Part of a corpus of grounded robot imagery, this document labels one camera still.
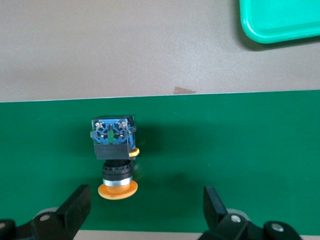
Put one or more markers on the green plastic tray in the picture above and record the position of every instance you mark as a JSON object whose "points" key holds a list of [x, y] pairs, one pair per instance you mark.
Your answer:
{"points": [[282, 17]]}

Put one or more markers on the green conveyor belt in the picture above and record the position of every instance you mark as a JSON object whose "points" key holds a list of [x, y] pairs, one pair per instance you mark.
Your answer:
{"points": [[225, 150]]}

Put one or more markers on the yellow push button switch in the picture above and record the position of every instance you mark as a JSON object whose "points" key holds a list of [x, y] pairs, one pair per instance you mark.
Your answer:
{"points": [[112, 150]]}

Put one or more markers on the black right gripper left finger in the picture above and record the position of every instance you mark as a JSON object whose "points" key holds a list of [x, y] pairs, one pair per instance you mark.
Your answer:
{"points": [[70, 217]]}

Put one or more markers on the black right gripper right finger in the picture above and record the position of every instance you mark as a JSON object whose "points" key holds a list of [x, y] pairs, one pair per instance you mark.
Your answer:
{"points": [[220, 222]]}

